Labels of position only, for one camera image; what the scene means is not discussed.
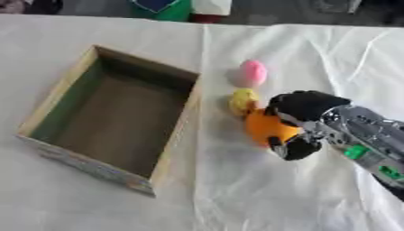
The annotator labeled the orange toy fruit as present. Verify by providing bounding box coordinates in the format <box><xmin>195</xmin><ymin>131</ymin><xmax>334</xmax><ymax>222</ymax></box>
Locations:
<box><xmin>243</xmin><ymin>107</ymin><xmax>303</xmax><ymax>148</ymax></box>

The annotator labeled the pink toy egg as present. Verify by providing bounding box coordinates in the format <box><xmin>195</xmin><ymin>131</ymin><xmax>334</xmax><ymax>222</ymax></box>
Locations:
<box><xmin>236</xmin><ymin>59</ymin><xmax>269</xmax><ymax>88</ymax></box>

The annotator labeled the yellow toy fruit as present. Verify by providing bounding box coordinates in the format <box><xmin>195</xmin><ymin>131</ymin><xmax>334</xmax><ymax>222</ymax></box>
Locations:
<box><xmin>227</xmin><ymin>88</ymin><xmax>262</xmax><ymax>117</ymax></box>

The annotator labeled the white and red container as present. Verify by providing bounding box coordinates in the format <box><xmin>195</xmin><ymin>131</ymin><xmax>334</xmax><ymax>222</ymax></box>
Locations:
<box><xmin>189</xmin><ymin>0</ymin><xmax>234</xmax><ymax>24</ymax></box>

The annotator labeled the open cardboard box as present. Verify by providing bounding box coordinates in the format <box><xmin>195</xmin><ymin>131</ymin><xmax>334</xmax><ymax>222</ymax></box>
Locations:
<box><xmin>15</xmin><ymin>44</ymin><xmax>204</xmax><ymax>198</ymax></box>

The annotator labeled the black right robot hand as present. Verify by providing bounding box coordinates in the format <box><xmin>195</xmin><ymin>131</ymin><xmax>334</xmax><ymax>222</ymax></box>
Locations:
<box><xmin>263</xmin><ymin>89</ymin><xmax>354</xmax><ymax>162</ymax></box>

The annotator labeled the green and blue container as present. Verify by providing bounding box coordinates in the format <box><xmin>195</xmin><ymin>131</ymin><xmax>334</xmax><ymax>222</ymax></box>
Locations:
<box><xmin>127</xmin><ymin>0</ymin><xmax>195</xmax><ymax>23</ymax></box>

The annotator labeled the dark bag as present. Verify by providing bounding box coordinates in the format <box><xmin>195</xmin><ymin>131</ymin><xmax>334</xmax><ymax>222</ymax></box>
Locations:
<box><xmin>22</xmin><ymin>0</ymin><xmax>65</xmax><ymax>15</ymax></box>

